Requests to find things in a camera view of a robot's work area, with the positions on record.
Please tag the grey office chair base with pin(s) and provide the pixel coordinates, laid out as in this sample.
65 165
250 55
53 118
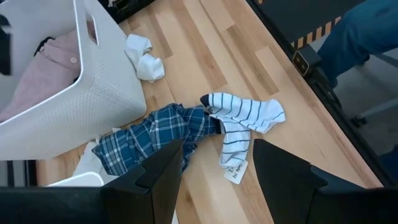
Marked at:
373 110

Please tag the blue plaid garment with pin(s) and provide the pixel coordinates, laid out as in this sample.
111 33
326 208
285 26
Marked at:
146 137

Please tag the white striped ankle sock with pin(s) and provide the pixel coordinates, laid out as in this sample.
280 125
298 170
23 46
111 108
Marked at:
234 146
248 110

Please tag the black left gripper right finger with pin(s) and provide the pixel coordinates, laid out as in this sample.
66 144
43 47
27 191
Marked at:
295 193

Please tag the flat white cloth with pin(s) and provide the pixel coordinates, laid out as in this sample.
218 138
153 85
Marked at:
88 161

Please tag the dark navy dotted garment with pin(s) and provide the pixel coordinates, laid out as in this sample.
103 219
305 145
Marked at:
5 49

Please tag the black table-level camera box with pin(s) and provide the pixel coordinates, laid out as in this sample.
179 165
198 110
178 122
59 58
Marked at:
306 60

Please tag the black hazard-striped floor mat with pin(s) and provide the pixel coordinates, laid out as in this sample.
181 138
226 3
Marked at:
295 18

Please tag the handwritten white paper label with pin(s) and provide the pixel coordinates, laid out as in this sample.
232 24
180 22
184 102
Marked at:
235 173

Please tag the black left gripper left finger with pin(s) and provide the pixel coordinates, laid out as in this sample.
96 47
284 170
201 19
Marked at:
155 193

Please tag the black aluminium table frame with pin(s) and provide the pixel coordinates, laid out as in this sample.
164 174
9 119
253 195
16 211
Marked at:
346 124

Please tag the pink button shirt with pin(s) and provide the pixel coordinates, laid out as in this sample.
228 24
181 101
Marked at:
46 77

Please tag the white perforated plastic basket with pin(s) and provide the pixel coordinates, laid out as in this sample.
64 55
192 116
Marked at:
81 180
102 102

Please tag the person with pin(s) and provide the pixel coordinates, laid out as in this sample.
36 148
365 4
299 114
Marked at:
357 31

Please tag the plain white sock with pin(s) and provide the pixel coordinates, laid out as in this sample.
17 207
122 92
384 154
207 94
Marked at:
149 67

